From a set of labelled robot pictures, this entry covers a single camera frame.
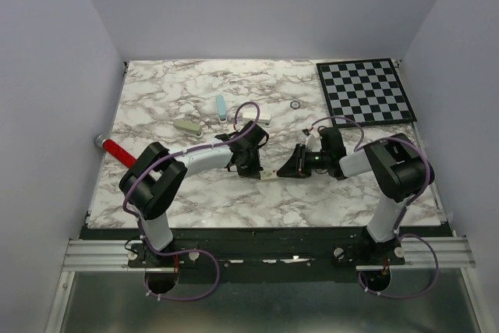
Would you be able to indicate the black white checkerboard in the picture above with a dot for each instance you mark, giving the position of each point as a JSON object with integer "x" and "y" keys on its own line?
{"x": 368, "y": 92}

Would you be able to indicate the beige green stapler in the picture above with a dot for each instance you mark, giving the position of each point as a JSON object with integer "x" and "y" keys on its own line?
{"x": 188, "y": 127}

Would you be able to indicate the blue poker chip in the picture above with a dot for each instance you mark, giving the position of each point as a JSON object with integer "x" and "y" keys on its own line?
{"x": 295, "y": 105}

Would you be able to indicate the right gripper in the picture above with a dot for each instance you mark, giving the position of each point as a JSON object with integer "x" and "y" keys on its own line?
{"x": 295, "y": 165}

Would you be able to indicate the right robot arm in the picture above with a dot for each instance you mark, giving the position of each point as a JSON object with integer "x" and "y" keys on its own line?
{"x": 399, "y": 167}

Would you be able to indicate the aluminium rail frame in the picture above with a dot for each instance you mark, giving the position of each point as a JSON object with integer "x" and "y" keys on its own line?
{"x": 432, "y": 252}

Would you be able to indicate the red handled tool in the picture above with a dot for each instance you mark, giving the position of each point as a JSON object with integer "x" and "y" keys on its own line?
{"x": 116, "y": 151}

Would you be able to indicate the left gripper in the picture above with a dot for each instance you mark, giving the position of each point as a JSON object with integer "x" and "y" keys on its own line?
{"x": 253, "y": 172}

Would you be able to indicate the light blue stapler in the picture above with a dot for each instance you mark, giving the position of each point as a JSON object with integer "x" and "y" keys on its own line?
{"x": 221, "y": 108}

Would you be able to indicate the staple box sleeve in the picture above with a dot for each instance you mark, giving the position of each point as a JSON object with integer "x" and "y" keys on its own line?
{"x": 268, "y": 175}

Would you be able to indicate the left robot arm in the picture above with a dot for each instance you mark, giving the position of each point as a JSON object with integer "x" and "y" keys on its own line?
{"x": 154, "y": 179}

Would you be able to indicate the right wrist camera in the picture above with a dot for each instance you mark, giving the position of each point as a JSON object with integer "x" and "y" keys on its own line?
{"x": 310, "y": 141}

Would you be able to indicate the black mounting base plate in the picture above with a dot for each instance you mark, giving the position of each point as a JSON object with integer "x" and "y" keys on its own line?
{"x": 243, "y": 255}

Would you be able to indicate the white stapler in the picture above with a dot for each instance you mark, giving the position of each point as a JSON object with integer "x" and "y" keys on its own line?
{"x": 263, "y": 119}

